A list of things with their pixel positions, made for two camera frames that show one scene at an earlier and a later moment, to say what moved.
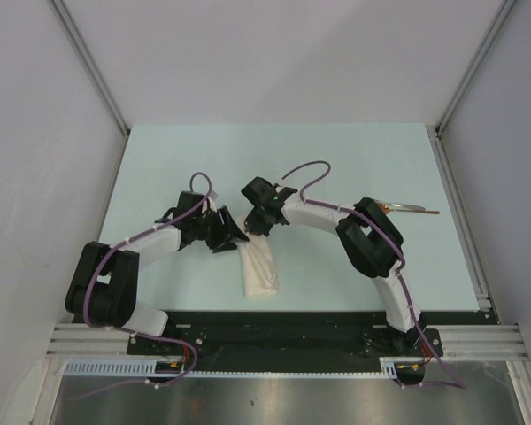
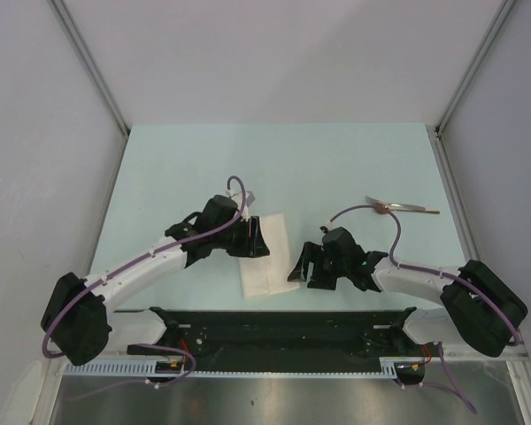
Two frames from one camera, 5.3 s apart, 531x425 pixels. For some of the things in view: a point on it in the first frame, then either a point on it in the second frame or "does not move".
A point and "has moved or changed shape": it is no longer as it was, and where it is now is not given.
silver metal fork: (403, 206) does not move
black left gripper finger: (232, 233) -> (257, 245)
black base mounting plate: (281, 342) does not move
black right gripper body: (257, 222) -> (326, 271)
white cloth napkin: (258, 264) has moved or changed shape
